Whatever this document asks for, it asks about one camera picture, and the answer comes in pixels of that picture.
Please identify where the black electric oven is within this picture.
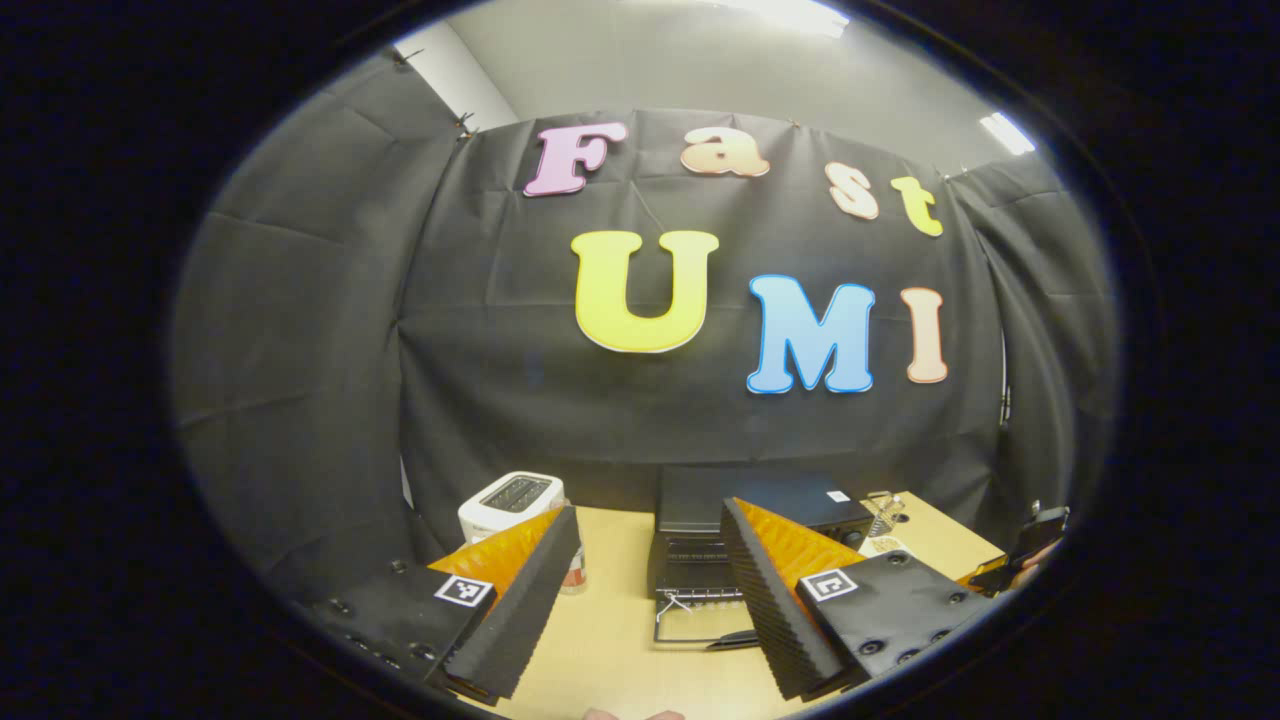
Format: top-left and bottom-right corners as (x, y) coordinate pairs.
(646, 465), (874, 653)

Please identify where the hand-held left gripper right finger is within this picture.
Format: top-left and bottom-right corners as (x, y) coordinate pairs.
(719, 496), (998, 703)

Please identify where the black backdrop cloth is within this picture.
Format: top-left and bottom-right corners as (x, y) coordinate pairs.
(170, 50), (1121, 611)

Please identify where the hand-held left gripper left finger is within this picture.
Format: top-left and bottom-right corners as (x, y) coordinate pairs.
(303, 505), (583, 701)

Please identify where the small ceiling light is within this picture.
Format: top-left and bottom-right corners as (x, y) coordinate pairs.
(980, 112), (1036, 156)

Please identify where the clear bottle red label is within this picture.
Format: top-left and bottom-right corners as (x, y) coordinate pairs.
(558, 500), (589, 597)

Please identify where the clear glass jar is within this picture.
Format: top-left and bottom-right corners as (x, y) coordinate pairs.
(865, 489), (908, 541)

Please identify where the white toaster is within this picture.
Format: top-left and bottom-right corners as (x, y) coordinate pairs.
(457, 471), (567, 546)

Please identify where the large ceiling light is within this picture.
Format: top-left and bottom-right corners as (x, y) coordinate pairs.
(700, 0), (851, 39)

